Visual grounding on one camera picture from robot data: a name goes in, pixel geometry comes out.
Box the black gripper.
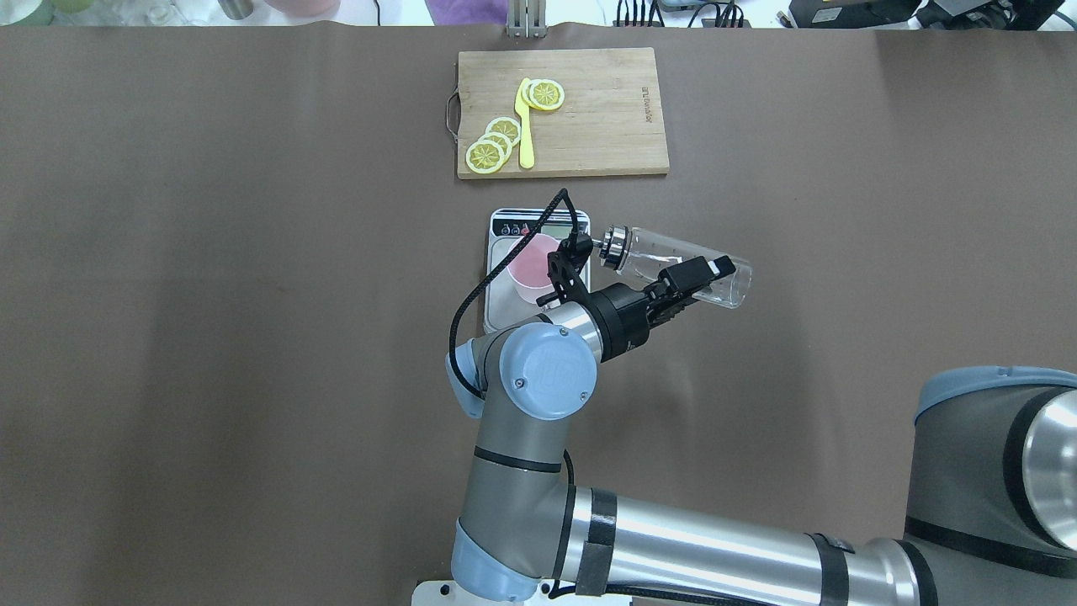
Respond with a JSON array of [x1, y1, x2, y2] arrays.
[[587, 256, 737, 362]]

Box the pink plastic cup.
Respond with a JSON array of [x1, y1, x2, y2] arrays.
[[507, 232, 560, 306]]

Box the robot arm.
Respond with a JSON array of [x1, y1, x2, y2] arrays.
[[446, 269, 1074, 605]]

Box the bamboo cutting board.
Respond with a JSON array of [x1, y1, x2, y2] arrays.
[[454, 47, 671, 179]]

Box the yellow plastic knife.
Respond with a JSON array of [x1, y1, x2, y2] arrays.
[[514, 77, 535, 170]]

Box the lemon slice back of stack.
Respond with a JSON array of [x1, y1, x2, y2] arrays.
[[485, 116, 522, 146]]

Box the lemon slice middle of stack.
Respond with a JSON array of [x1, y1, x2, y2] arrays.
[[480, 131, 514, 157]]

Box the lemon slice near knife tip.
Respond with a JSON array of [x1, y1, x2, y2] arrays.
[[523, 79, 565, 112]]

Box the black power strip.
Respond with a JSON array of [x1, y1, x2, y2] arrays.
[[609, 1, 751, 29]]

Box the purple cloth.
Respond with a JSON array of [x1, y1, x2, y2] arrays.
[[426, 0, 508, 26]]

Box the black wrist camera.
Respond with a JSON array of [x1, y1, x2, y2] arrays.
[[536, 229, 593, 308]]

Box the aluminium frame post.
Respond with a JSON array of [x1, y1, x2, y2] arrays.
[[505, 0, 549, 39]]

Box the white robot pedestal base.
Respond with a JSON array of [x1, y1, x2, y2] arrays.
[[411, 580, 634, 605]]

